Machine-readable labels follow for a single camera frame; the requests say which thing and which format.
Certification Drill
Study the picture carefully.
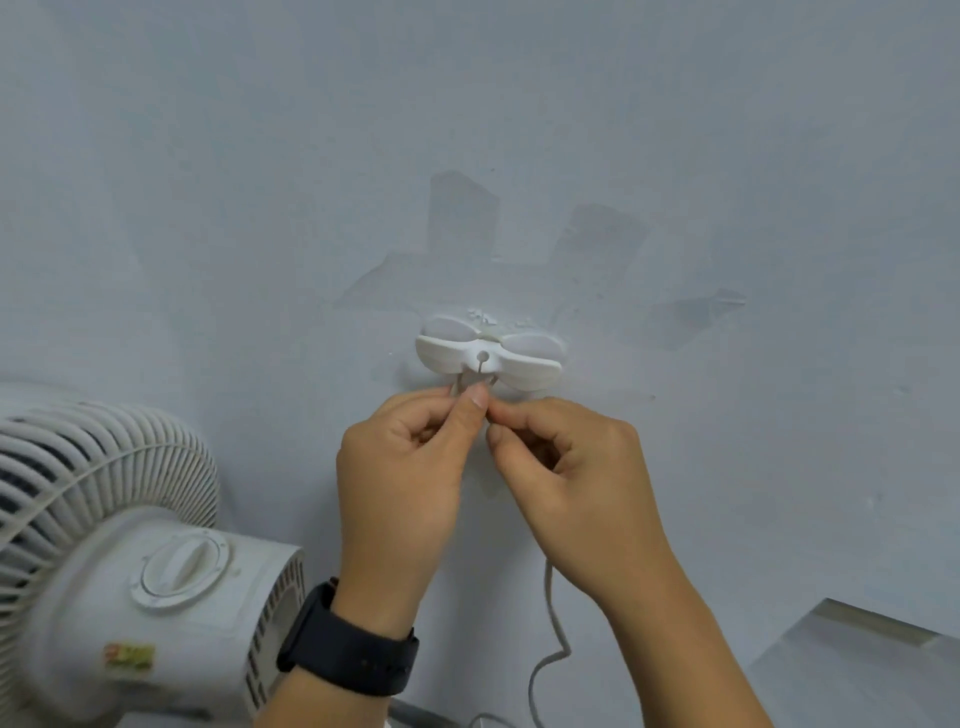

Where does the person's right hand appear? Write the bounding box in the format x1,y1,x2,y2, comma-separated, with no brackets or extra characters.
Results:
485,398,681,612

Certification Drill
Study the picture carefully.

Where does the person's left hand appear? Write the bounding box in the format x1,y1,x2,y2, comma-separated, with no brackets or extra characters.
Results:
334,384,491,633

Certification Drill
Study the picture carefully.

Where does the white cable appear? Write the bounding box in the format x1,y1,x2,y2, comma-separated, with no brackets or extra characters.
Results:
448,369,575,728

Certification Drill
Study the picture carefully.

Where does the person's right forearm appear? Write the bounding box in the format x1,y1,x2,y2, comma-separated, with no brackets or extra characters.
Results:
598,556,775,728

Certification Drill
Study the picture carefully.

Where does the person's left forearm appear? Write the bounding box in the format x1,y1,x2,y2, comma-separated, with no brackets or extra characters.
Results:
251,585,421,728

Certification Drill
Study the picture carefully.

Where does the black wrist watch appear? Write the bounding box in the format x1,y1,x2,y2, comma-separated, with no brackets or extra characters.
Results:
276,577,421,699

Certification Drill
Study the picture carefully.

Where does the white fan knob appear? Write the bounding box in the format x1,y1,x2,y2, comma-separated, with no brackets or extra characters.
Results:
130,528,231,613

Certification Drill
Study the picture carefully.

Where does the yellow red fan sticker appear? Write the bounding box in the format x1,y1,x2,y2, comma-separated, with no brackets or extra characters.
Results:
101,641,159,676

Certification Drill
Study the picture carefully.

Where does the white electric fan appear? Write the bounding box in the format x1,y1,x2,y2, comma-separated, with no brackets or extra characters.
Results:
0,382,309,728

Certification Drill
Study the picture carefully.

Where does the white wall-mounted cable holder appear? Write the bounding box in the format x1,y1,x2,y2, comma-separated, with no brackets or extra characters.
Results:
414,313,565,392

